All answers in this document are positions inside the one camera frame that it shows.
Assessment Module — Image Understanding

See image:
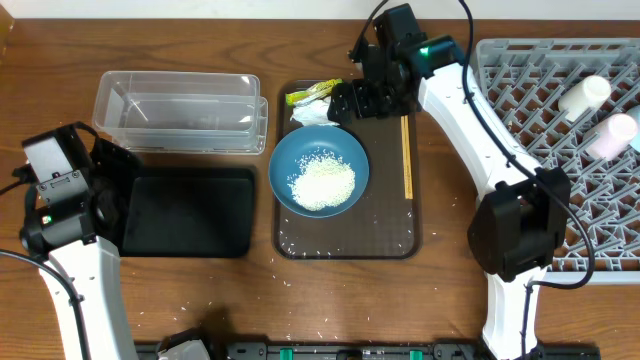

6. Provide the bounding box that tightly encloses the pink cup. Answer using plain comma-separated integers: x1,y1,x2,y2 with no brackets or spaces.
584,113,639,161

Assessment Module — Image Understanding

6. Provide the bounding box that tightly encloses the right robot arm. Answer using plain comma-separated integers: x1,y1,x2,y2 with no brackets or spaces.
327,4,570,359

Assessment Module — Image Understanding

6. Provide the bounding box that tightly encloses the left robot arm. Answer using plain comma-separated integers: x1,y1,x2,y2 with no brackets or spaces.
14,122,140,359

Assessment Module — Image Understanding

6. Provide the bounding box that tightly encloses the grey dishwasher rack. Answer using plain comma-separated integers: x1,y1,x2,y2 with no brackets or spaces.
472,38,639,285

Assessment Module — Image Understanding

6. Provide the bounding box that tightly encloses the crumpled white tissue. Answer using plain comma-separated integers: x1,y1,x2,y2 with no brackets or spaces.
290,99,337,126

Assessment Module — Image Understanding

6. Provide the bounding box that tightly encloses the green yellow snack wrapper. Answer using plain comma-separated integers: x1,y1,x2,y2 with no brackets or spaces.
285,79,343,106

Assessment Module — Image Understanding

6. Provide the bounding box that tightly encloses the left wooden chopstick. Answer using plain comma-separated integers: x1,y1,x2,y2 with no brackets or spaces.
399,115,411,201

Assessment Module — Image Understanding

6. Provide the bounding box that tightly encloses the pile of white rice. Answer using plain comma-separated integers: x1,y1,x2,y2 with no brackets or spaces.
287,152,356,212

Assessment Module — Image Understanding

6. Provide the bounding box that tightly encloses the dark blue plate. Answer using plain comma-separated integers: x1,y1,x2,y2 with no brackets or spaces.
268,125,369,218

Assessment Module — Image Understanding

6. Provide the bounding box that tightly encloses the dark brown serving tray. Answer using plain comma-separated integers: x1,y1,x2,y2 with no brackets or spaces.
273,101,421,260

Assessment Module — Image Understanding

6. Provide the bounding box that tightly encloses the black plastic bin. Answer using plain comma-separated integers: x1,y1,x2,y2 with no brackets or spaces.
119,168,255,258

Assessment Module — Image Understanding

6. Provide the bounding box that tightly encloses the clear plastic bin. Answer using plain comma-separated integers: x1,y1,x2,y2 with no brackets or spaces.
92,71,268,155

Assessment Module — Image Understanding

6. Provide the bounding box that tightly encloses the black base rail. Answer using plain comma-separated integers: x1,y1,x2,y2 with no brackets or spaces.
134,327,601,360

